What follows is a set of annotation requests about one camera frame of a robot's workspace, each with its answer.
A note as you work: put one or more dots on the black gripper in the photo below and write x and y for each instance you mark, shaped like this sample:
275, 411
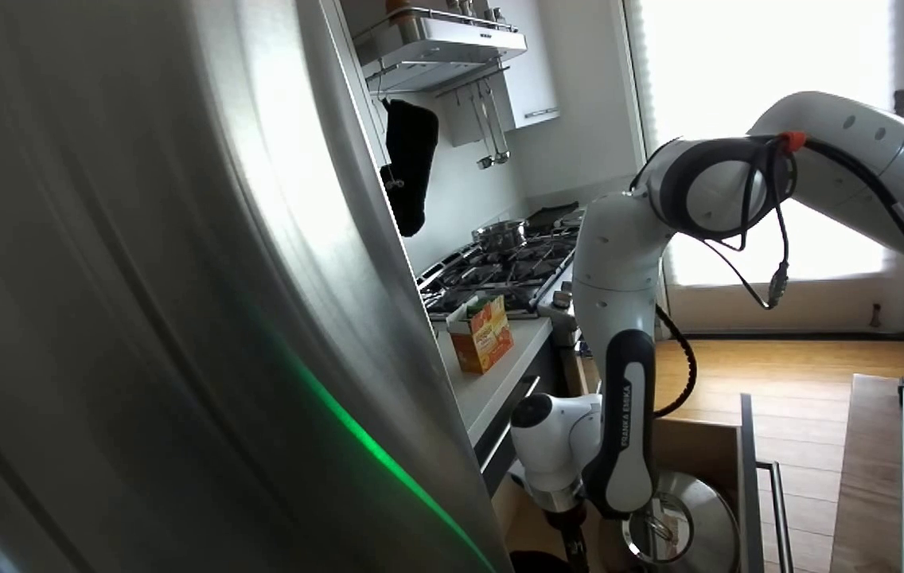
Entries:
574, 531

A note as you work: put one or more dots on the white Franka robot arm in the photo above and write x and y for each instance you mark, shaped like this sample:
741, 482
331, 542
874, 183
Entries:
629, 425

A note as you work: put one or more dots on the open wooden drawer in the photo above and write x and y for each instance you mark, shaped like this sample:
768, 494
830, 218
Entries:
758, 487

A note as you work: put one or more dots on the silver pot lid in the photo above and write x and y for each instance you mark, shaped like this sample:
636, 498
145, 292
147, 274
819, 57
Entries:
700, 527

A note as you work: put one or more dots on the orange cardboard box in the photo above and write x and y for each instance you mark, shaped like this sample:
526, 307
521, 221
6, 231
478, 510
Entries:
484, 339

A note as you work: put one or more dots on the stainless steel gas range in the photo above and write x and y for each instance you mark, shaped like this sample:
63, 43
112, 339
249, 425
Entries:
503, 265

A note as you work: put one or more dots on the steel pot on burner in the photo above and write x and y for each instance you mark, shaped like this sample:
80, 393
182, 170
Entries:
500, 232

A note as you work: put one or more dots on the hanging steel ladle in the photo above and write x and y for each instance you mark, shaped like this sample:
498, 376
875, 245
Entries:
495, 153

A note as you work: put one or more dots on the black oven mitt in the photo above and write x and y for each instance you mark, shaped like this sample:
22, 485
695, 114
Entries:
409, 160

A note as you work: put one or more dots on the bright window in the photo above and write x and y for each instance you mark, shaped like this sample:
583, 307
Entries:
749, 128

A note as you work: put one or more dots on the stainless steel refrigerator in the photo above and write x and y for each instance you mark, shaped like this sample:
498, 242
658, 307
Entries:
155, 319

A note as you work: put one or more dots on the white upper cabinet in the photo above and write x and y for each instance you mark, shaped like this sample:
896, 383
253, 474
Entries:
532, 57

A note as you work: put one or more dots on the stainless steel range hood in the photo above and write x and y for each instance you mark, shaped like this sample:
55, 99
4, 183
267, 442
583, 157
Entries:
437, 49

